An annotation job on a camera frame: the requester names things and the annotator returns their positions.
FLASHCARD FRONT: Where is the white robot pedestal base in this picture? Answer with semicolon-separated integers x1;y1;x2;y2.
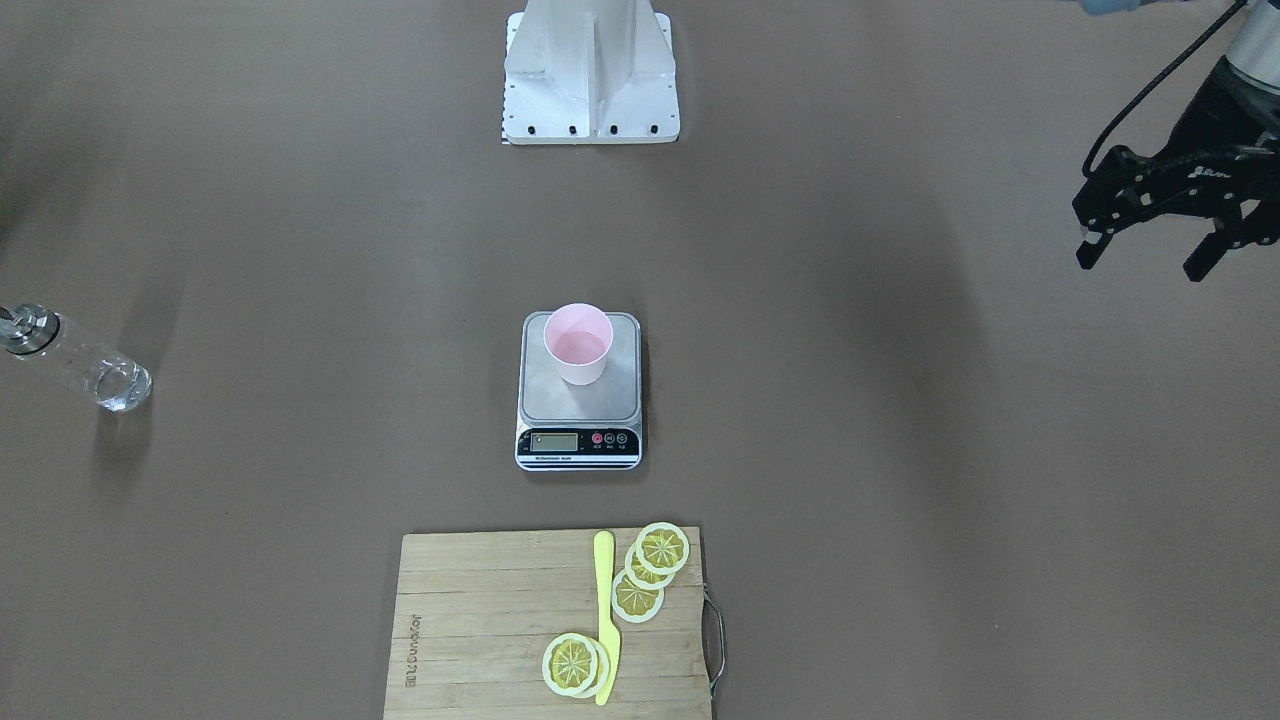
500;1;681;146

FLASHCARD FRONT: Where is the pink plastic cup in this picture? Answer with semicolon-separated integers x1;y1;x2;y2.
543;304;614;386

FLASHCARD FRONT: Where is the digital kitchen scale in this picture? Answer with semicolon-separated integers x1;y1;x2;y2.
515;310;644;471

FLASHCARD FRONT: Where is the yellow plastic knife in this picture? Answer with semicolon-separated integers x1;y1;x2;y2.
593;530;622;706

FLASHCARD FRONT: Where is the bamboo cutting board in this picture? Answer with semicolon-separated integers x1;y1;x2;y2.
383;527;724;719

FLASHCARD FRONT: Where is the lemon slice lower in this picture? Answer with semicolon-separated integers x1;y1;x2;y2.
611;573;666;624

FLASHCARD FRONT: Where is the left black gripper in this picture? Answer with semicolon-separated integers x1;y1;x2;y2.
1071;58;1277;283

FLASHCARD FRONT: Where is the lemon slice top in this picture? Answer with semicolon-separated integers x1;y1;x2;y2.
634;521;691;577

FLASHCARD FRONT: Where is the lemon slice behind front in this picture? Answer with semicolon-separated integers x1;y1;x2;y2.
575;638;612;700

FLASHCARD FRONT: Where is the glass sauce bottle metal spout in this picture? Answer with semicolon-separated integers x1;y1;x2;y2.
1;304;154;413

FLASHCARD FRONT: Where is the lemon slice middle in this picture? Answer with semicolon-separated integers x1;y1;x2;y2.
623;546;675;591

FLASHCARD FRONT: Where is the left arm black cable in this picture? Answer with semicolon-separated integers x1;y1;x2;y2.
1082;0;1251;181

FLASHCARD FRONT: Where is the lemon slice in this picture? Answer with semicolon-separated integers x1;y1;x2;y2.
611;573;666;624
541;632;596;698
623;546;675;591
634;521;691;577
575;638;612;700

